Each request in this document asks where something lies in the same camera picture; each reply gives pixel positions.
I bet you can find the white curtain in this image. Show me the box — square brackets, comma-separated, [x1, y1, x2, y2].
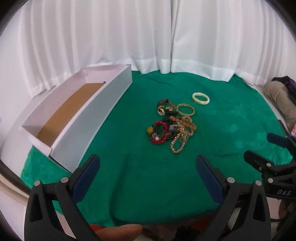
[21, 0, 177, 93]
[170, 0, 278, 87]

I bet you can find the black and gold bracelet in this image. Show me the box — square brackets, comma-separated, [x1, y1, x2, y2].
[157, 99, 178, 116]

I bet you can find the red bead bracelet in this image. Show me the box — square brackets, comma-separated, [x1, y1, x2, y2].
[150, 120, 171, 145]

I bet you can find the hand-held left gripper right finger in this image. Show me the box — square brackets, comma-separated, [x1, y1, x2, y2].
[195, 155, 271, 241]

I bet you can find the gold bangle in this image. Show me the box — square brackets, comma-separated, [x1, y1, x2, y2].
[177, 103, 195, 117]

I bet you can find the black bead bracelet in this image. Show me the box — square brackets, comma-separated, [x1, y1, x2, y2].
[162, 118, 178, 141]

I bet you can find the person's left hand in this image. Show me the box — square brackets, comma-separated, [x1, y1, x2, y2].
[96, 224, 143, 241]

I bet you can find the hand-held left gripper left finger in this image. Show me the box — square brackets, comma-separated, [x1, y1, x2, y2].
[24, 154, 101, 241]

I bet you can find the white cardboard box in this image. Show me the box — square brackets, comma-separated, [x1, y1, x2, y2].
[1, 64, 133, 174]

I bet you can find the wooden bead bracelet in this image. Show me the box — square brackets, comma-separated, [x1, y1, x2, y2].
[169, 116, 194, 133]

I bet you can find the pale jade bangle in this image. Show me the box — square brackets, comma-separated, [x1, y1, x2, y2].
[192, 92, 210, 105]

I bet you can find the green velvet cloth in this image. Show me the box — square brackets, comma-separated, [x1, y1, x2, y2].
[20, 70, 294, 229]

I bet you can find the gold chain necklace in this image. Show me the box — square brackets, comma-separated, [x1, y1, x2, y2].
[170, 125, 195, 154]

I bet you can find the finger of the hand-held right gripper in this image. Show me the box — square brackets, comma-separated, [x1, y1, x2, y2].
[267, 133, 296, 160]
[244, 150, 276, 179]

